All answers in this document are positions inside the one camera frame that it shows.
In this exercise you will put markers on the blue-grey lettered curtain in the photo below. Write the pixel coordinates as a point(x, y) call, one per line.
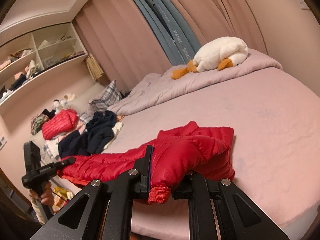
point(173, 33)

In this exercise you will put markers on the grey folded duvet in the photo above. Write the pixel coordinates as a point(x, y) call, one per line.
point(155, 88)

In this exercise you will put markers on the white wall shelf unit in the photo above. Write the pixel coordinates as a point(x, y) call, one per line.
point(30, 59)

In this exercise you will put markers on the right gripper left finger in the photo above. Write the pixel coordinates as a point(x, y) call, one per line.
point(102, 210)

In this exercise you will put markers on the small plush toys on headboard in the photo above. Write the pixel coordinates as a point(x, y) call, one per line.
point(58, 105)

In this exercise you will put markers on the plaid pillow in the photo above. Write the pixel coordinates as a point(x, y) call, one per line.
point(108, 97)

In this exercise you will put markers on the dark navy clothes pile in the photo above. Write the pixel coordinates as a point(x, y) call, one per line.
point(98, 132)

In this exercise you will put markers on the folded red puffer jacket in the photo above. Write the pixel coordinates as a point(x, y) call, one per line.
point(65, 121)

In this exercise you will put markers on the red down jacket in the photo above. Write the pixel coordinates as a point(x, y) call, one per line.
point(206, 150)

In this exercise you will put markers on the beige headboard cushion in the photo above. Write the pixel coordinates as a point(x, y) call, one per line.
point(80, 103)

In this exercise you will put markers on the white garment under pile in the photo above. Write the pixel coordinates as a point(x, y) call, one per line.
point(116, 129)

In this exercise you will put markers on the white goose plush toy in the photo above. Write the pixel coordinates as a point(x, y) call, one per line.
point(219, 54)

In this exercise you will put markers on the person's hand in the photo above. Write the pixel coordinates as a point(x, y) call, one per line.
point(47, 197)

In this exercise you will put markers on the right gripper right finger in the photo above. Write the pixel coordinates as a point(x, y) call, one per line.
point(221, 210)

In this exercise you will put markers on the white wall power strip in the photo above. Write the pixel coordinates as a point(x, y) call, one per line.
point(303, 5)

